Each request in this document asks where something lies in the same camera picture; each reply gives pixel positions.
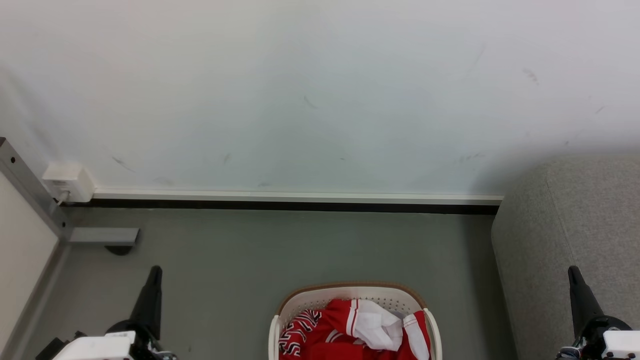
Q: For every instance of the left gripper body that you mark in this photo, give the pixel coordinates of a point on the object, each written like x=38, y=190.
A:
x=95, y=347

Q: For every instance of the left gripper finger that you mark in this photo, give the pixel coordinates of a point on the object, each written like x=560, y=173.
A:
x=151, y=305

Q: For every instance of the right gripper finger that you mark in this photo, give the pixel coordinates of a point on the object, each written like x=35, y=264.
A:
x=582, y=305

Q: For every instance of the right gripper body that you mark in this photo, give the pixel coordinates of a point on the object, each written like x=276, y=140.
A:
x=612, y=342

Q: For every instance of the red jersey with white sleeves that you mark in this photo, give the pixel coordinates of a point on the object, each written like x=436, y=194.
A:
x=370, y=322

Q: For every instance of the grey fabric sofa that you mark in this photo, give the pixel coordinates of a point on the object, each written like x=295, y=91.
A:
x=565, y=225

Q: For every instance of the cream perforated laundry basket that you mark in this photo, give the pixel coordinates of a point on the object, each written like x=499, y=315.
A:
x=320, y=299

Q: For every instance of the black skirting strip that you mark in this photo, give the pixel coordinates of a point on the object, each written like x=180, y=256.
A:
x=300, y=206

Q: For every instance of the black frame caster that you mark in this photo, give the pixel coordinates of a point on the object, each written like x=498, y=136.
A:
x=119, y=249

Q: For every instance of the white frame panel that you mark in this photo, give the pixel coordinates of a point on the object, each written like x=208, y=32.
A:
x=22, y=250

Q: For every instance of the white wall socket box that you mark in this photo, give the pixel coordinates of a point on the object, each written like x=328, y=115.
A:
x=70, y=180

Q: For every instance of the grey aluminium frame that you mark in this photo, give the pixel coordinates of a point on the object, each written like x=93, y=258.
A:
x=30, y=187

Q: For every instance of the white wall trim strip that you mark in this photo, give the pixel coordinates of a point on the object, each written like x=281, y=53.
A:
x=300, y=195

